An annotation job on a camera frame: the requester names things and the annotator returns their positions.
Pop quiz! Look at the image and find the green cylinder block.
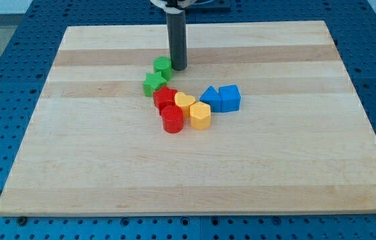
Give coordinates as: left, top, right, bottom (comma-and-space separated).
153, 56, 173, 81

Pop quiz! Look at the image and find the blue cube block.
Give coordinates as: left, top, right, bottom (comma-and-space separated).
219, 85, 241, 113

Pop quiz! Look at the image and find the yellow heart block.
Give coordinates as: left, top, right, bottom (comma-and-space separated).
174, 91, 195, 118

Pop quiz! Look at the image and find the red star block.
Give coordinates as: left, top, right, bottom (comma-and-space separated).
153, 86, 178, 115

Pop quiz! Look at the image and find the wooden board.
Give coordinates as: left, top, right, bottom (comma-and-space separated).
0, 21, 376, 217

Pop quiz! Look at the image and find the green star block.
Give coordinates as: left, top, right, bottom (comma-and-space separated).
143, 72, 167, 97

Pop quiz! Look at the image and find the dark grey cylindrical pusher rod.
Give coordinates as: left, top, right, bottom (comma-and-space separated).
166, 11, 187, 71

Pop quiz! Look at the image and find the yellow hexagon block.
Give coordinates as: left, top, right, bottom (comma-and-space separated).
190, 101, 211, 130

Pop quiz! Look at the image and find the white rod mount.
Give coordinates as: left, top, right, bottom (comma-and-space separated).
150, 0, 197, 14

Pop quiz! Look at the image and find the blue triangle block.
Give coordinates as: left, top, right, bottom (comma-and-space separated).
199, 86, 222, 113

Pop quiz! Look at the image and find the red cylinder block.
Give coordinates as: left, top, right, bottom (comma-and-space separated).
161, 105, 184, 133

